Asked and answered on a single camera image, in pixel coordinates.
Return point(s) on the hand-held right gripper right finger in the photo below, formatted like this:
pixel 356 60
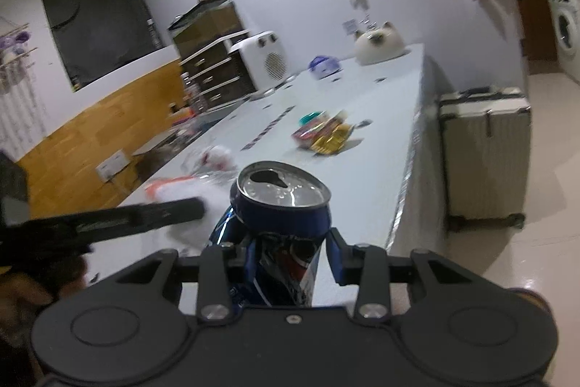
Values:
pixel 337 260

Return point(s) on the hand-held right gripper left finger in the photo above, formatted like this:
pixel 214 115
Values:
pixel 213 278

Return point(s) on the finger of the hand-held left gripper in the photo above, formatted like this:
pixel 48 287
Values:
pixel 154 212

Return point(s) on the white plastic bag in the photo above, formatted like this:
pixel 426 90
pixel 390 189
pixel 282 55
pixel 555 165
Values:
pixel 181 192

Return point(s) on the crushed blue soda can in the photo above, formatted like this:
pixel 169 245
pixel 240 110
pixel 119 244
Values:
pixel 281 205

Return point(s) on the dark red cigarette pack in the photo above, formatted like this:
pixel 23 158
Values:
pixel 308 135

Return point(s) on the teal bottle cap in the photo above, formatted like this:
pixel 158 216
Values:
pixel 310 118

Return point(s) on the person's left hand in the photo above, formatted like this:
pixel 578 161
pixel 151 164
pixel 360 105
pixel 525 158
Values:
pixel 27 289

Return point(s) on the gold snack wrapper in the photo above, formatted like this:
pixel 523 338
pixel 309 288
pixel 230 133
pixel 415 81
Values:
pixel 333 140

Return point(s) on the pile of small desk items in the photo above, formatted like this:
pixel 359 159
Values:
pixel 190 94

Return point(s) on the dark drawer organizer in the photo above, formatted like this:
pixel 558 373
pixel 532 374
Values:
pixel 213 78

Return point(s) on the white ribbed suitcase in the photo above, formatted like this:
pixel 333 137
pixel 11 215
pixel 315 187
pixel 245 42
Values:
pixel 485 160

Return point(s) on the white fan heater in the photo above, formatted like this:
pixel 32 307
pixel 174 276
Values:
pixel 263 60

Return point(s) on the blue white tissue pack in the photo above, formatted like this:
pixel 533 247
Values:
pixel 324 67

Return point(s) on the glass fish tank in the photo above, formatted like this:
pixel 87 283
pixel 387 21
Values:
pixel 204 24

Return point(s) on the hanging rack with purple ornaments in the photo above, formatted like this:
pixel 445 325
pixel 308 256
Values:
pixel 18 40

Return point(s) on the white cat-shaped lamp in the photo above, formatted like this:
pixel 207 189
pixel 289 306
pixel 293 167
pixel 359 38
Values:
pixel 378 47

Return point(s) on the white washing machine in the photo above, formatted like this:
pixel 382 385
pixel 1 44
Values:
pixel 566 33

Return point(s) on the white wall socket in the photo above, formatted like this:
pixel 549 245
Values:
pixel 350 27
pixel 112 166

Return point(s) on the black wall panel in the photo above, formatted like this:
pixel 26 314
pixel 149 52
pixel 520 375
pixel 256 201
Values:
pixel 95 24

